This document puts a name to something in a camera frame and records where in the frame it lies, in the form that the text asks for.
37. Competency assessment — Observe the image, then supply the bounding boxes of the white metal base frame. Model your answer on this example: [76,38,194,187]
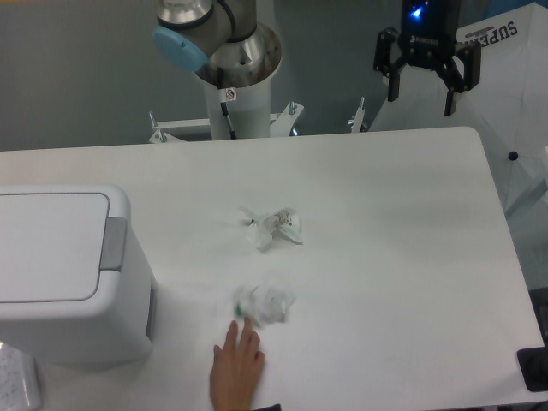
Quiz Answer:
[147,97,369,144]

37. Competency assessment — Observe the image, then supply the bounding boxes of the white printed paper sheet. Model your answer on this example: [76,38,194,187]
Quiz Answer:
[1,342,42,410]

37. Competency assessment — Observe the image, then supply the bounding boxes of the white trash can lid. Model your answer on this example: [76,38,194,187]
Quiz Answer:
[1,193,109,303]

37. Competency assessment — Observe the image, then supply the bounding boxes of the white trash can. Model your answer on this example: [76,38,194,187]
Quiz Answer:
[1,185,157,365]

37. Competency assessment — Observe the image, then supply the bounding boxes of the dark sleeve cuff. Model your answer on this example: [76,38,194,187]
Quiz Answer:
[248,403,283,411]

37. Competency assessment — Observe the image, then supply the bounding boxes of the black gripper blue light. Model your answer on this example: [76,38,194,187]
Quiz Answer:
[373,0,481,116]

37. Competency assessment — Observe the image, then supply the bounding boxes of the grey lid push button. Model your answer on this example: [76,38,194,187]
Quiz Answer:
[99,217,128,271]

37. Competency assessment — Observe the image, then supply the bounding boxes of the black device at table edge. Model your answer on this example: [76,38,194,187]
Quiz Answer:
[517,347,548,392]

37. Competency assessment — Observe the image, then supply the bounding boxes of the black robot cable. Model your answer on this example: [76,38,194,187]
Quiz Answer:
[216,68,238,140]

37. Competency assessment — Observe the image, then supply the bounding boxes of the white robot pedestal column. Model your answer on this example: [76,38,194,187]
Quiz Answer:
[202,80,271,134]

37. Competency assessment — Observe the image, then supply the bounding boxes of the crumpled clear plastic wrapper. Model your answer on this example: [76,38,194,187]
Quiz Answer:
[240,206,303,250]

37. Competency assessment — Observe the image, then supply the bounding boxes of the bare human hand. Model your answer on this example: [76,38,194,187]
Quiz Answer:
[209,318,265,410]

